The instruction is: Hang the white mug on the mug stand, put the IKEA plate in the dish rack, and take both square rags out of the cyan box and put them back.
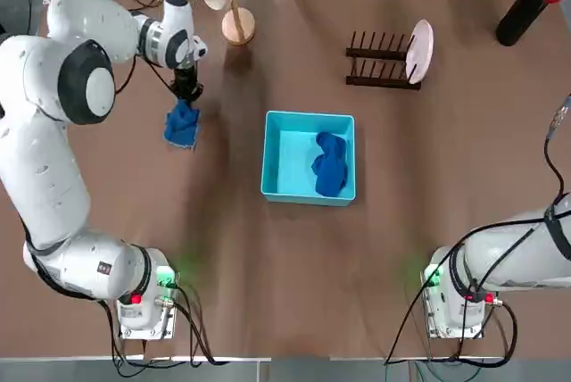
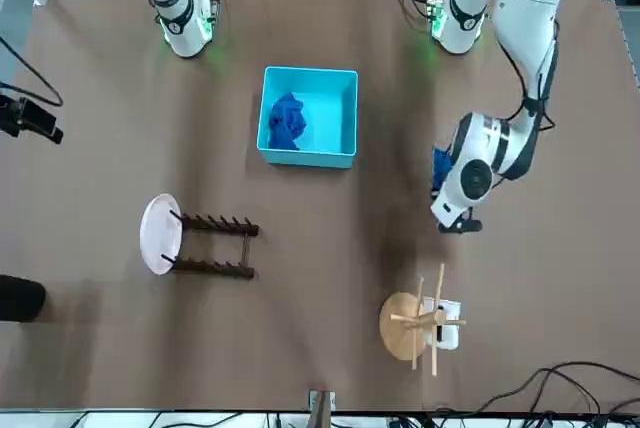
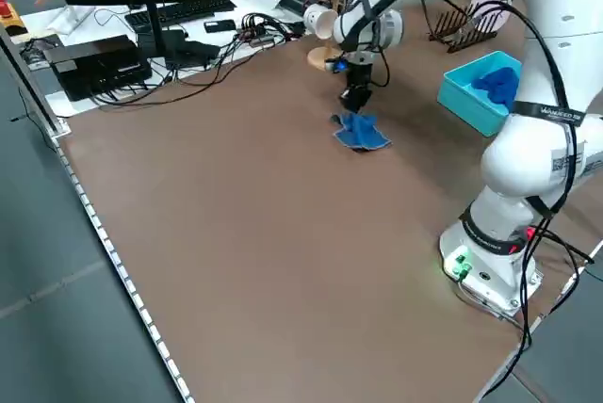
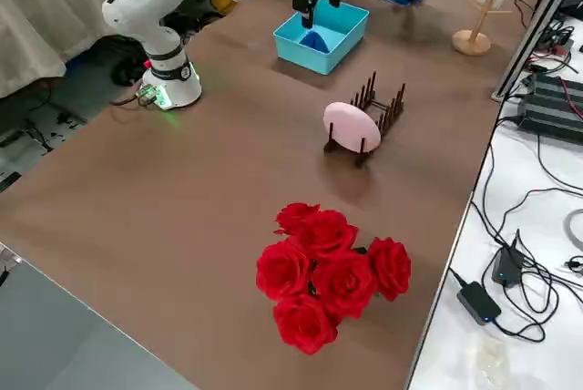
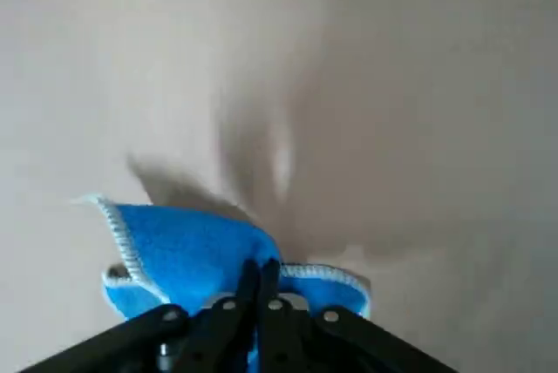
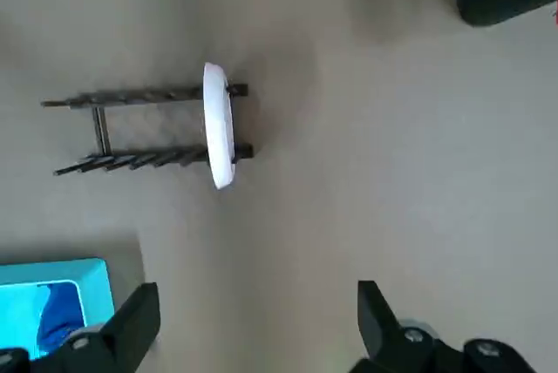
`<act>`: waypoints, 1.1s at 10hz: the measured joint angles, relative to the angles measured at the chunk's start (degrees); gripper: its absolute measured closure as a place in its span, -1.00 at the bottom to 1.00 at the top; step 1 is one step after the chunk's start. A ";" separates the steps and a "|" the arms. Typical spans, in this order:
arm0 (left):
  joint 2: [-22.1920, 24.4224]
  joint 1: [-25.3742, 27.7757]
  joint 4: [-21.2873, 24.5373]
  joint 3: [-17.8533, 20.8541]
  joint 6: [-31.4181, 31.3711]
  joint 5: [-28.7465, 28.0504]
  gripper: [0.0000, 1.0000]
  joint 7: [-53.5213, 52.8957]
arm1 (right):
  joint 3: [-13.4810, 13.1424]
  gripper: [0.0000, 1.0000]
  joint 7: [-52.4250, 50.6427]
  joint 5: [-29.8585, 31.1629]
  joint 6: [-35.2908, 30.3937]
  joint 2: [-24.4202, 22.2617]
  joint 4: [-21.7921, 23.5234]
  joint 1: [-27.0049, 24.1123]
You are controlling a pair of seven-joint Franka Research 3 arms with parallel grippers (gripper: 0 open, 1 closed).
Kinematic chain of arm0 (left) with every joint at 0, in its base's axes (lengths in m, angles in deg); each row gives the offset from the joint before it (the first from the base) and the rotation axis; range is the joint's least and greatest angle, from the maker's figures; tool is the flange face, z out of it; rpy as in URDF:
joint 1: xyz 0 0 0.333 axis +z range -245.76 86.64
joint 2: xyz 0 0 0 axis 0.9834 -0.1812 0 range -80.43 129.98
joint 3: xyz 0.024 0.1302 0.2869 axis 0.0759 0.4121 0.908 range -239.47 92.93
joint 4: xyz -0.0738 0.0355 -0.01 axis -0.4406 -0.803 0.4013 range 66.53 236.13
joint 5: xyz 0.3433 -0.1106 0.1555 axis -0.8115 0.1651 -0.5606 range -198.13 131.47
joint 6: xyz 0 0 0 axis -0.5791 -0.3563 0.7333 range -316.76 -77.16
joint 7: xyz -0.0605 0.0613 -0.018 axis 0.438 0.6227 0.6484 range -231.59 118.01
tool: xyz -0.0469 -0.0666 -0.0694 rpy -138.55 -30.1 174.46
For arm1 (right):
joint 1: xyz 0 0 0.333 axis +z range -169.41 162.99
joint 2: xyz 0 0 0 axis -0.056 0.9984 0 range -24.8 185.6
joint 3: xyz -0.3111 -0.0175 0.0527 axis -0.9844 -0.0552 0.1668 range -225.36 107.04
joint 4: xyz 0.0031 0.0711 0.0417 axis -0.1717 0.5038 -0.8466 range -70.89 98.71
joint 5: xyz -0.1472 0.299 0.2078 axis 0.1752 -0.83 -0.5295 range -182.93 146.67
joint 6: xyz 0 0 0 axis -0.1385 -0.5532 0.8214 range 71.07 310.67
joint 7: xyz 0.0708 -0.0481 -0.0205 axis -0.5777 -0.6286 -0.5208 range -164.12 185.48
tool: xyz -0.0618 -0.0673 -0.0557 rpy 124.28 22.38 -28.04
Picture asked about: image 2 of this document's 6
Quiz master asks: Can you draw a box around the white mug black handle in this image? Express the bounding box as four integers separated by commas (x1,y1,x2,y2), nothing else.
421,297,463,351

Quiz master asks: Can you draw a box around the bright blue square rag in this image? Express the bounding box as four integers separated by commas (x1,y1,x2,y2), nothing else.
267,91,308,151

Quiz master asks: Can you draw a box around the dark wooden dish rack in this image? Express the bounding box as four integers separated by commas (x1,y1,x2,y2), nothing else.
161,208,262,282

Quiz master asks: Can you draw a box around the black cable on table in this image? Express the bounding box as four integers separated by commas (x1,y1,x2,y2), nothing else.
428,361,640,428

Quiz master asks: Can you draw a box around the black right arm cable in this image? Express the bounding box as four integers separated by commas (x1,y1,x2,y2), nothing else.
0,36,65,108

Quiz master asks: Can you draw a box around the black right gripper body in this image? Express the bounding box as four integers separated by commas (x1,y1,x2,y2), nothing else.
0,95,25,139

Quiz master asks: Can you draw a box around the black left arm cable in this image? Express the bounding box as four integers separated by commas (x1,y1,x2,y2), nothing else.
498,21,560,133

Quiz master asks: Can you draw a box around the wooden mug stand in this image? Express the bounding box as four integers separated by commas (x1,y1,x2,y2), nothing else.
377,262,468,377

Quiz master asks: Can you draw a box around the aluminium post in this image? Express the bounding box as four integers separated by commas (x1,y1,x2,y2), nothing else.
307,388,338,428

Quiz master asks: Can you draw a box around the pale round plate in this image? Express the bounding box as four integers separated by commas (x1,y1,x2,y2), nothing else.
138,192,184,277

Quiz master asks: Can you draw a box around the dark blue square rag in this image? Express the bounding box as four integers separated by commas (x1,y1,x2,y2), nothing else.
431,146,454,195

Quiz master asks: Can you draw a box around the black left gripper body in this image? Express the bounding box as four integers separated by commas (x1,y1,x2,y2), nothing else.
437,217,484,236

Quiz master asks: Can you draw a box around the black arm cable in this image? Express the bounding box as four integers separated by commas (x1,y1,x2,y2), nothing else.
0,36,65,108
498,21,560,133

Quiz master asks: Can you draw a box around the cyan plastic box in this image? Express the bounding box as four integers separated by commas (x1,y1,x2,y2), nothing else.
255,65,361,172

